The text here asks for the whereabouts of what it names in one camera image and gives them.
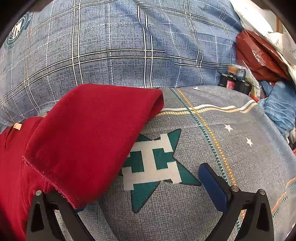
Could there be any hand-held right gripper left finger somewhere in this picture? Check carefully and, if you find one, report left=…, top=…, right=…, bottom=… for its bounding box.
left=26, top=190, right=95, bottom=241

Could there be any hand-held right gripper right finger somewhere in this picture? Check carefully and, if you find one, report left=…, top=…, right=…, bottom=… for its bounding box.
left=198, top=163, right=274, bottom=241

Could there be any red garment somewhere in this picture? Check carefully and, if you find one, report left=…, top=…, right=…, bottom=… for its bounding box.
left=0, top=84, right=164, bottom=241

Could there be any grey star print bed sheet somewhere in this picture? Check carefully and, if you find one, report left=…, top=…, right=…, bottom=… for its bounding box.
left=53, top=86, right=296, bottom=241

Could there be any blue crumpled cloth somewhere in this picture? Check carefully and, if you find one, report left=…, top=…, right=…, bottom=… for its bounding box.
left=258, top=81, right=296, bottom=139

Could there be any red plastic bag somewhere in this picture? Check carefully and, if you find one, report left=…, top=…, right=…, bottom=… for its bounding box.
left=235, top=30, right=290, bottom=81

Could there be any blue plaid pillow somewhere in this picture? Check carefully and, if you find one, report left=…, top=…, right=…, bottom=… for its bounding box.
left=0, top=0, right=243, bottom=132

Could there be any white floral cloth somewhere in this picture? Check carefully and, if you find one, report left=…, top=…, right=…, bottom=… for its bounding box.
left=230, top=0, right=296, bottom=79

